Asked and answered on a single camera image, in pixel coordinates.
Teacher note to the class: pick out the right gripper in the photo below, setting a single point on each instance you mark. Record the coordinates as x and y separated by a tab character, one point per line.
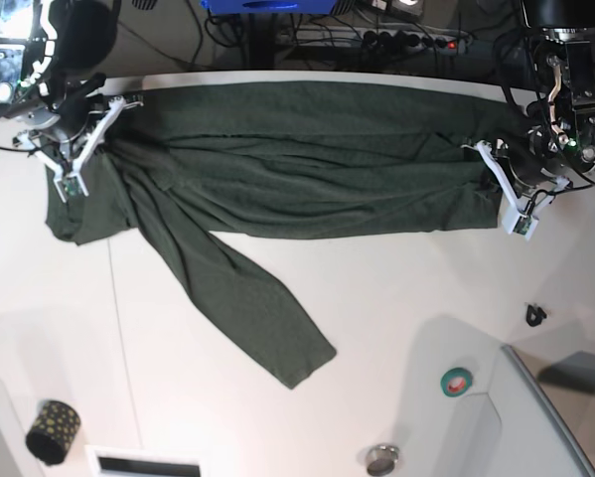
67	122

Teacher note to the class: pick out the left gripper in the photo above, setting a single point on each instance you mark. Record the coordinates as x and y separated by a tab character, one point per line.
527	172

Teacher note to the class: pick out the dark green t-shirt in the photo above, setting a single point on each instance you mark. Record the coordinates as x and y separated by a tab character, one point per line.
282	160

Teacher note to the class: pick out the small black clip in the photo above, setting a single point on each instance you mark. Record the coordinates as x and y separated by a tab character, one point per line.
535	315

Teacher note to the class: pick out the blue box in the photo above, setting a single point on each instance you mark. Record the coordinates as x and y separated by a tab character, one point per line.
226	7

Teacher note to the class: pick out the power strip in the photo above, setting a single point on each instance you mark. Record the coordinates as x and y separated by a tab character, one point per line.
451	43

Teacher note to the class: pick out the green tape roll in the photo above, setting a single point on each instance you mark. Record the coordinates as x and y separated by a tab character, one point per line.
456	381

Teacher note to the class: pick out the black yellow-dotted cup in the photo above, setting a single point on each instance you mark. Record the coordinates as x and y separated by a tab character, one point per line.
53	432

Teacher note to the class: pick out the small metal tin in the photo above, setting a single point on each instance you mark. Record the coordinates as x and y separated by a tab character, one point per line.
381	460

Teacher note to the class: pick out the white slotted tray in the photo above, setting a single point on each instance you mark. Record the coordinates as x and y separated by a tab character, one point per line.
109	461

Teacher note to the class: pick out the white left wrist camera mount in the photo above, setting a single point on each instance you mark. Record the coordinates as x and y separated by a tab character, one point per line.
523	210

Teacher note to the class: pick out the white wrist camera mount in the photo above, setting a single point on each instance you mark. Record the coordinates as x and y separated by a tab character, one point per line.
523	210
67	161

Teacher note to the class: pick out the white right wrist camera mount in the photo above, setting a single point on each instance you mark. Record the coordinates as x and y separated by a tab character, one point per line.
67	161

